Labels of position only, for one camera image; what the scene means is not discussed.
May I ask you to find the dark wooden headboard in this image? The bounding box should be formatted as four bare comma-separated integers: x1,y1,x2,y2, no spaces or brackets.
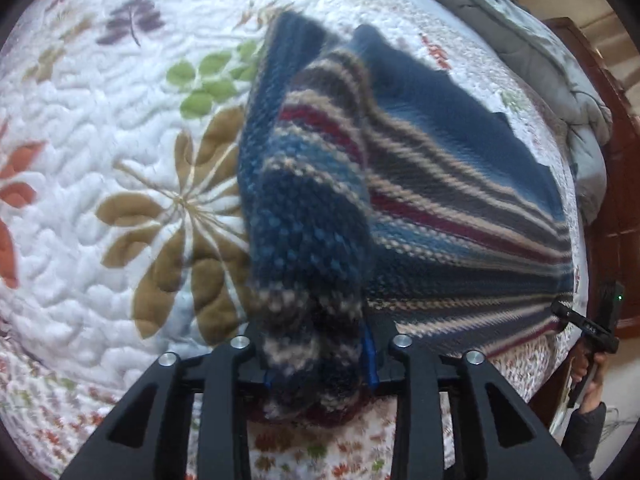
529,15,640,426

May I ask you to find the white floral quilted bedspread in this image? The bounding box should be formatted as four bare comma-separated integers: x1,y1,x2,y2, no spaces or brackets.
1,0,587,479

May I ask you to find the person right hand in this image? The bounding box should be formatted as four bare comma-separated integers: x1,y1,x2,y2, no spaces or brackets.
570,340,608,414

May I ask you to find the grey rumpled duvet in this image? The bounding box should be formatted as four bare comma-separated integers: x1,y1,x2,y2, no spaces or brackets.
436,0,613,224

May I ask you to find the blue striped knit sweater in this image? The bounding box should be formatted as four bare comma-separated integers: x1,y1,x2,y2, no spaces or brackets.
238,12,574,420

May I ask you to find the person right forearm dark sleeve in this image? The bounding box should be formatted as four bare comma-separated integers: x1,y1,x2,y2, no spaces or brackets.
561,402,606,480

